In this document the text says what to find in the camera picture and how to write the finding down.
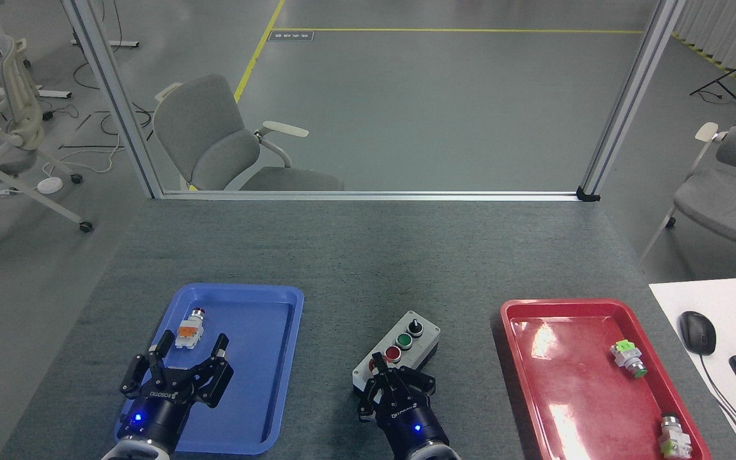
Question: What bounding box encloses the black floor cable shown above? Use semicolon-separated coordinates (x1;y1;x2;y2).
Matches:
73;0;153;149

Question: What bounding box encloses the grey upholstered armchair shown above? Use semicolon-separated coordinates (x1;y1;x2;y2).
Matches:
638;67;736;276

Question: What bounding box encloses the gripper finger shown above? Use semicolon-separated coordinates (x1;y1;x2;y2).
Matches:
176;333;235;410
118;330;176;397
393;369;438;399
356;351;398;423

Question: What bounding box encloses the grey chair with white armrests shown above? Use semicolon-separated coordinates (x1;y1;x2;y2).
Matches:
153;72;345;192

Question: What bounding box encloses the silver aluminium rail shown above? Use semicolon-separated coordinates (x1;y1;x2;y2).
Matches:
157;190;583;202

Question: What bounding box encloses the white mesh office chair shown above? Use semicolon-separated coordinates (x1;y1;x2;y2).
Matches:
0;35;95;266

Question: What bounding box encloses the red plastic tray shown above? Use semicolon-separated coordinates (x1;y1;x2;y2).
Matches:
500;298;712;460

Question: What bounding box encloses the white floor cable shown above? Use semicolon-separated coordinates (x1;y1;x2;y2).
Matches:
42;131;127;181

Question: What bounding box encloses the silver aluminium post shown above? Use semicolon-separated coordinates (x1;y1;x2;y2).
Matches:
61;0;165;199
578;0;688;196

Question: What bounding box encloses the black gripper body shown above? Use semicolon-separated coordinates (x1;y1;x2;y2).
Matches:
116;382;201;449
376;392;452;459

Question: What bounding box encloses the black mouse cable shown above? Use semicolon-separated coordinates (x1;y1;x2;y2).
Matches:
700;353;736;460

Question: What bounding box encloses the white table foot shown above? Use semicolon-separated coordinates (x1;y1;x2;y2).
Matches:
0;86;72;100
71;38;140;49

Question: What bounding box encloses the red push button switch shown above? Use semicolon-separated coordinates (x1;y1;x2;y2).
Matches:
174;308;208;351

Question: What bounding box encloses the white desk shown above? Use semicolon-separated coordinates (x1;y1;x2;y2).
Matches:
648;276;736;460

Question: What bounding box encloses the blue plastic tray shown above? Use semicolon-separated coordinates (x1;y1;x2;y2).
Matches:
114;283;305;456

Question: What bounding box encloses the black computer mouse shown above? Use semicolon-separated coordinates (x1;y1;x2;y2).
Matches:
679;310;717;356

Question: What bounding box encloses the grey control box with buttons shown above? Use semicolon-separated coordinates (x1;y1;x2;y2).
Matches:
351;311;441;394

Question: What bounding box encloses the green push button switch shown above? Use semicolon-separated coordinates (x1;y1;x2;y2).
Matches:
609;339;648;379
658;414;693;459

